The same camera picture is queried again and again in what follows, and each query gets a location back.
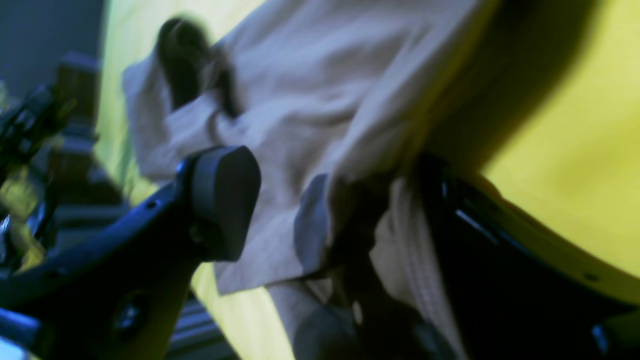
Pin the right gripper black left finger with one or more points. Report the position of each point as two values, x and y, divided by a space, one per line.
118 296

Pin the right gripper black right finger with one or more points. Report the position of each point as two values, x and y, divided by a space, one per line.
519 290

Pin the yellow tablecloth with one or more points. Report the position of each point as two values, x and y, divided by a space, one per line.
545 107

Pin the brown T-shirt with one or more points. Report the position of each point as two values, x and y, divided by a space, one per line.
336 99

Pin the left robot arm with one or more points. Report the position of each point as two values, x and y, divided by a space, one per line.
28 196

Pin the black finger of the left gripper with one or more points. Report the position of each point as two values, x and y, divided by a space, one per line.
191 66

